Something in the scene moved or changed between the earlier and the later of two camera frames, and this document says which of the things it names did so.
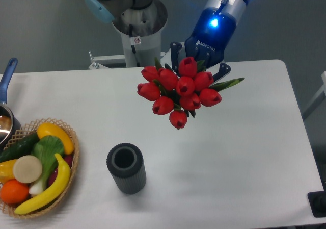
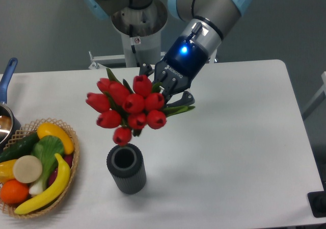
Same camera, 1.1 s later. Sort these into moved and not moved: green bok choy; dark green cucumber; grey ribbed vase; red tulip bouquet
Moved: red tulip bouquet
Not moved: grey ribbed vase; dark green cucumber; green bok choy
